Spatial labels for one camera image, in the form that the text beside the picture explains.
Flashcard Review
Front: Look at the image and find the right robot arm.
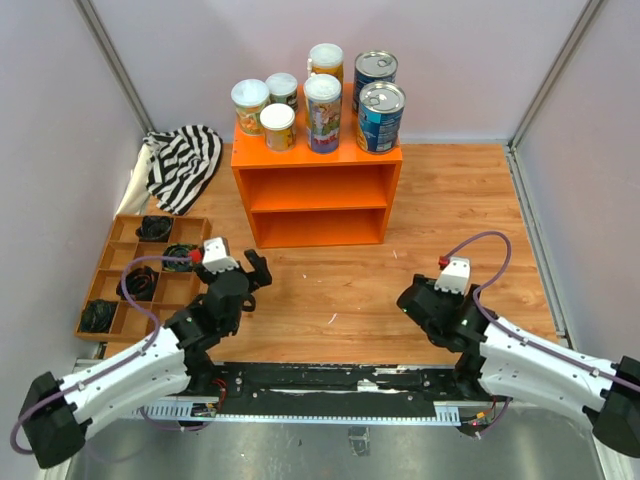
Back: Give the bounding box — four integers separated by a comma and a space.
396, 275, 639, 458

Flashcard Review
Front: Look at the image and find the coiled black cable top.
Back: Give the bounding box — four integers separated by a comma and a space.
136, 214, 174, 242

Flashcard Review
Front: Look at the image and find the coiled black cable bottom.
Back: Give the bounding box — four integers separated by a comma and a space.
79, 298, 119, 334

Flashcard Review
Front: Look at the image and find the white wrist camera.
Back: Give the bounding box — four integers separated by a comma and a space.
435, 256, 471, 295
188, 237, 239, 273

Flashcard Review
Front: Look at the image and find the yellow can with white lid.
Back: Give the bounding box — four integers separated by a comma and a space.
307, 43, 344, 84

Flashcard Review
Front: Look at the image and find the blue yellow tin can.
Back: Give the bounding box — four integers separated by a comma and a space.
356, 81, 406, 154

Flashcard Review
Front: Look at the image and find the orange fruit can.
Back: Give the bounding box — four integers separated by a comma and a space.
260, 103, 296, 152

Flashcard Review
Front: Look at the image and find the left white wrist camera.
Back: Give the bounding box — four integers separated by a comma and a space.
188, 237, 239, 273

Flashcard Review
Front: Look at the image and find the small green can white lid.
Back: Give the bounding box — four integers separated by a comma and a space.
265, 72, 298, 112

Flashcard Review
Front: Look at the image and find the dark blue tin can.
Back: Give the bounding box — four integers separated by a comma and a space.
352, 50, 398, 114

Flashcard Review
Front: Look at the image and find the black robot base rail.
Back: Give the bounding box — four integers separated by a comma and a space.
165, 362, 492, 419

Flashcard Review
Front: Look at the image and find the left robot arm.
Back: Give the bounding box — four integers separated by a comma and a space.
10, 238, 272, 470

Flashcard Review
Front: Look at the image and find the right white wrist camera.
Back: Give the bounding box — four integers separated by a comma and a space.
435, 256, 471, 295

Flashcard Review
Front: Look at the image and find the coiled black orange cable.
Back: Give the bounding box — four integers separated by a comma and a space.
115, 266, 160, 302

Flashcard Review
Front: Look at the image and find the tall blue colourful can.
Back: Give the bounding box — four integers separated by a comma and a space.
303, 74, 342, 154

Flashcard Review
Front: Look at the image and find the wooden compartment tray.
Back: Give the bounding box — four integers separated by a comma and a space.
75, 215, 211, 343

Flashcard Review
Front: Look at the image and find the orange wooden shelf cabinet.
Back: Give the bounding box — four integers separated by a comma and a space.
231, 102, 403, 249

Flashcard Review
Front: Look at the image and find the coiled black green cable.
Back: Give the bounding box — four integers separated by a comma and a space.
161, 242, 201, 274

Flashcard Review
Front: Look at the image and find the black white striped cloth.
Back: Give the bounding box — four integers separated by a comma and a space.
143, 124, 223, 216

